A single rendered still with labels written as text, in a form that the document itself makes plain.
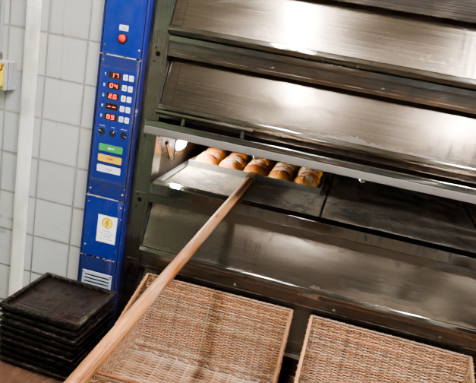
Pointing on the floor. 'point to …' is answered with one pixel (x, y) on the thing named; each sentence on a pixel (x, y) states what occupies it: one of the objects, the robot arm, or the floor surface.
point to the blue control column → (129, 11)
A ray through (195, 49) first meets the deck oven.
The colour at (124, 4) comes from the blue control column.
